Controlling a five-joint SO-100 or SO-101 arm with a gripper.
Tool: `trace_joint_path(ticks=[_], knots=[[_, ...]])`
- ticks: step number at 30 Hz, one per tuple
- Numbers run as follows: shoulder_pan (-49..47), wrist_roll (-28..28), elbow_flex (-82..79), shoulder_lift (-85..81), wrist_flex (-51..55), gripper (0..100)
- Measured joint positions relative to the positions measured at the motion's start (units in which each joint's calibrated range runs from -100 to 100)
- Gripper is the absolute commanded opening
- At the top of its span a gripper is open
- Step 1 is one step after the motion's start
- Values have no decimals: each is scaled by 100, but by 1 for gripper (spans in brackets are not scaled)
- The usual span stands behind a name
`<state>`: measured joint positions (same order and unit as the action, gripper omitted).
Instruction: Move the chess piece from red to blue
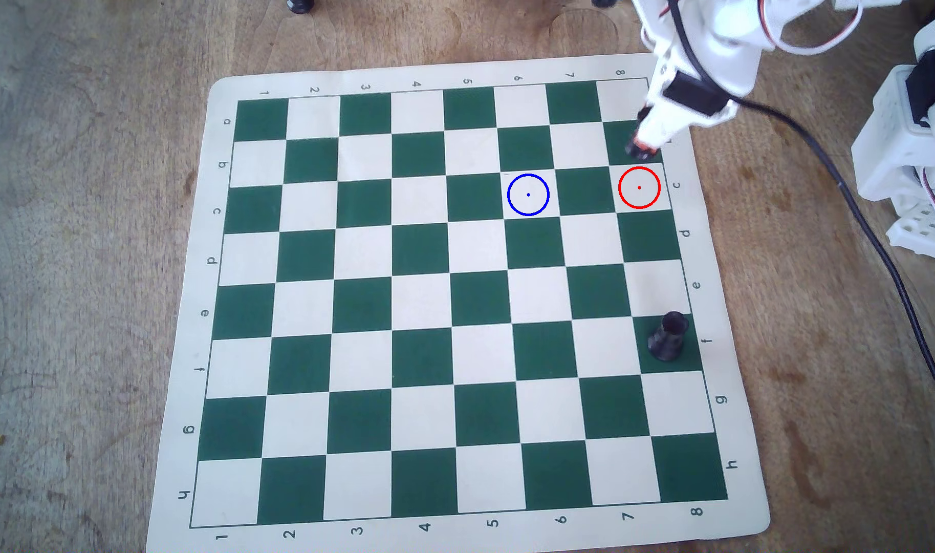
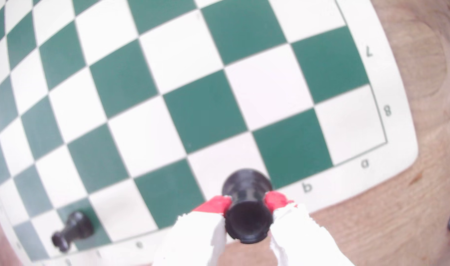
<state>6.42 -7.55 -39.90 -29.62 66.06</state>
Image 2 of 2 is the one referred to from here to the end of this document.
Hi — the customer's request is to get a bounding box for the green and white chess mat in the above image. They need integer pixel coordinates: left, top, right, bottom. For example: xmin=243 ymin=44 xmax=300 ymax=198
xmin=0 ymin=0 xmax=419 ymax=266

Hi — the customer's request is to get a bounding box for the gripper finger red white tape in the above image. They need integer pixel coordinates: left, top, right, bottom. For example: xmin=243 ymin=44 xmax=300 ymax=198
xmin=264 ymin=191 xmax=353 ymax=266
xmin=153 ymin=195 xmax=232 ymax=266

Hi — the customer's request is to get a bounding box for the black chess pawn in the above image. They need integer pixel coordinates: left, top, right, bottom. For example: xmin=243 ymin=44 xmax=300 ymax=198
xmin=51 ymin=211 xmax=95 ymax=253

